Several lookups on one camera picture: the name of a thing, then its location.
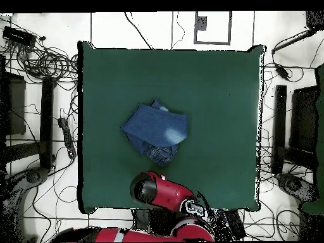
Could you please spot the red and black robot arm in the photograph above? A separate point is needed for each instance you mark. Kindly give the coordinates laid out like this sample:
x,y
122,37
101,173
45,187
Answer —
x,y
172,192

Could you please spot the grey stand base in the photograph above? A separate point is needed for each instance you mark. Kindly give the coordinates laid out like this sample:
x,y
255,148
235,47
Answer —
x,y
293,184
34,176

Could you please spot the black electronics box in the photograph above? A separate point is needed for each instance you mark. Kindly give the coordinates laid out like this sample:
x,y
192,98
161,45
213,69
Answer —
x,y
19,36

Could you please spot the blue denim jeans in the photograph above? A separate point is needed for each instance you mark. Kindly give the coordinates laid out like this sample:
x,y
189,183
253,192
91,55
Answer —
x,y
154,124

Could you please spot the grey rectangular frame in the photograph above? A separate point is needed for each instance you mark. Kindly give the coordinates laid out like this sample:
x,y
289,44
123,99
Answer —
x,y
212,43

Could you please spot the dark flat panel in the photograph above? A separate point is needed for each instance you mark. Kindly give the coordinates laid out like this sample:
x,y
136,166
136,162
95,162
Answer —
x,y
303,119
15,106

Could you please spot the black power strip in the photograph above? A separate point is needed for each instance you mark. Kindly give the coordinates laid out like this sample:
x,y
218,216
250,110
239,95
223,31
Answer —
x,y
67,136

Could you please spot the grey square plate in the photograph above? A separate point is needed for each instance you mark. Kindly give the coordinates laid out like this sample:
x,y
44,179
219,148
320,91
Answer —
x,y
201,23

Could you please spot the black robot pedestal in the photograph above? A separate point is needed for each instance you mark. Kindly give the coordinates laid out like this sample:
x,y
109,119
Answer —
x,y
141,217

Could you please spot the dark green table cloth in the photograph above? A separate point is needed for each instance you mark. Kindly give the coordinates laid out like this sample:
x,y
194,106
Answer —
x,y
215,101

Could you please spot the black stand bar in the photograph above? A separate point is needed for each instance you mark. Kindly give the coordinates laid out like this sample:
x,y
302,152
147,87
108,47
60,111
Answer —
x,y
279,126
46,121

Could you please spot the black corner box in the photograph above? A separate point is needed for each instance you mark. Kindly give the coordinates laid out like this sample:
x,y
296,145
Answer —
x,y
315,19

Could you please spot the black power adapter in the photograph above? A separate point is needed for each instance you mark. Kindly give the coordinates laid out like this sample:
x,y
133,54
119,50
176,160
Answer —
x,y
281,71

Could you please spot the black rod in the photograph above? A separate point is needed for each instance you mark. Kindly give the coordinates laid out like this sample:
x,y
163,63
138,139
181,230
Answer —
x,y
291,41

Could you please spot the black flat device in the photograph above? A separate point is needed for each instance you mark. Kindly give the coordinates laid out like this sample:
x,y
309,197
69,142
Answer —
x,y
236,225

